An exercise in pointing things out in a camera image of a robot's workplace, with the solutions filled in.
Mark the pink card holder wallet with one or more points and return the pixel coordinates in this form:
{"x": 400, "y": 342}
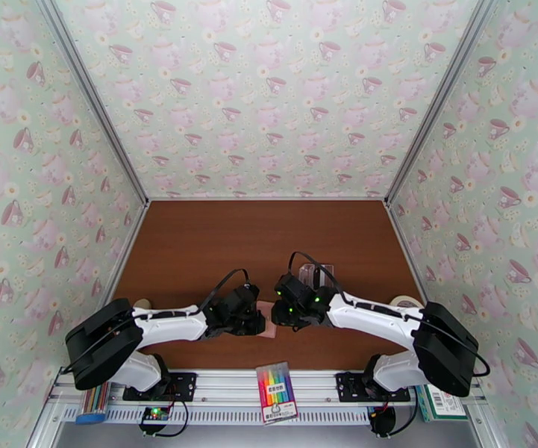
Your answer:
{"x": 268, "y": 335}

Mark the clear acrylic card box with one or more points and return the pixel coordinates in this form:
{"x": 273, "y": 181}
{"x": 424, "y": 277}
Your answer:
{"x": 305, "y": 273}

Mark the pack of coloured highlighters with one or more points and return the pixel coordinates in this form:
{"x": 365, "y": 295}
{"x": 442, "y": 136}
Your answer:
{"x": 275, "y": 390}

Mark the beige glasses case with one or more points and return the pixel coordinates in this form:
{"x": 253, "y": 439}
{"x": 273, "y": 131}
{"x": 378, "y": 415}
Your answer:
{"x": 142, "y": 303}

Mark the white masking tape roll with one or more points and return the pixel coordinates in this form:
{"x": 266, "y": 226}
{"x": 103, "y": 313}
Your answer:
{"x": 406, "y": 300}

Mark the small circuit board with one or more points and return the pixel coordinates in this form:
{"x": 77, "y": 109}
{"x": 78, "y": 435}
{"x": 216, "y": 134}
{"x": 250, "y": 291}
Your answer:
{"x": 154, "y": 415}

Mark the black round puck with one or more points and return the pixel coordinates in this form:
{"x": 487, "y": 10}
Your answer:
{"x": 149, "y": 429}
{"x": 383, "y": 421}

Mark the clear case of coloured pencils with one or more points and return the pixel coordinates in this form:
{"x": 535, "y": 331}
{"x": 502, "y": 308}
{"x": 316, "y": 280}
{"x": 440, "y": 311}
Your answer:
{"x": 93, "y": 409}

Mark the green white cardboard box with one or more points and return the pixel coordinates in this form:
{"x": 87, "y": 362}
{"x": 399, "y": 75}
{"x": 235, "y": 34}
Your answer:
{"x": 446, "y": 409}

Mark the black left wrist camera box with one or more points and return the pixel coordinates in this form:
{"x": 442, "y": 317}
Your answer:
{"x": 239, "y": 297}

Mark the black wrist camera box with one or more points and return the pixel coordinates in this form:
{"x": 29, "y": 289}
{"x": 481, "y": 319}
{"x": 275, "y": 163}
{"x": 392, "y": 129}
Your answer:
{"x": 239, "y": 297}
{"x": 294, "y": 288}

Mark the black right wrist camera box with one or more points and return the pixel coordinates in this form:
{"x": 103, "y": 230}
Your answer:
{"x": 294, "y": 288}

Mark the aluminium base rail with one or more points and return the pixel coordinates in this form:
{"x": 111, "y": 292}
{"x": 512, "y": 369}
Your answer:
{"x": 231, "y": 383}

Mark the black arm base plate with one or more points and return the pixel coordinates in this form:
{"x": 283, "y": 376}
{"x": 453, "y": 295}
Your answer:
{"x": 348, "y": 386}
{"x": 184, "y": 383}

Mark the aluminium frame profile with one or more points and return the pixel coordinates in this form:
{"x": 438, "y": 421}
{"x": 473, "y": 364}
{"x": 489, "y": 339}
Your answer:
{"x": 441, "y": 94}
{"x": 268, "y": 198}
{"x": 112, "y": 274}
{"x": 91, "y": 94}
{"x": 411, "y": 255}

